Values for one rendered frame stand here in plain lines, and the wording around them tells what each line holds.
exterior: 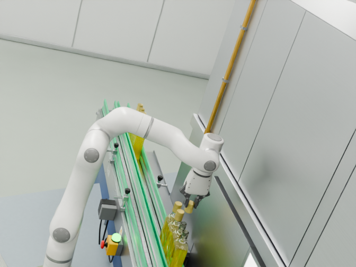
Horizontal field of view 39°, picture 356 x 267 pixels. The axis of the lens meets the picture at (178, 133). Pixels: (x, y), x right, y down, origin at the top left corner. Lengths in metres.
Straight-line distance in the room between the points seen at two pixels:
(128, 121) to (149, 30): 6.02
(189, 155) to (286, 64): 0.49
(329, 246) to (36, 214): 2.23
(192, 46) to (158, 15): 0.76
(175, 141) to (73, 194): 0.48
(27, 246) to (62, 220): 0.65
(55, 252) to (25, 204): 0.81
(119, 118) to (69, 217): 0.47
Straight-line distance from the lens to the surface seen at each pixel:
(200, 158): 1.91
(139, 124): 1.94
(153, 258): 2.34
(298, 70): 1.83
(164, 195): 2.84
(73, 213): 2.13
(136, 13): 7.81
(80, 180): 2.07
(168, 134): 1.95
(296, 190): 1.72
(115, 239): 2.49
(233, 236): 2.03
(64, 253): 2.28
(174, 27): 7.98
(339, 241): 0.92
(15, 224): 2.89
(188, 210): 2.15
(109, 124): 1.96
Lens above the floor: 2.53
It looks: 24 degrees down
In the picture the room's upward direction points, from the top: 18 degrees clockwise
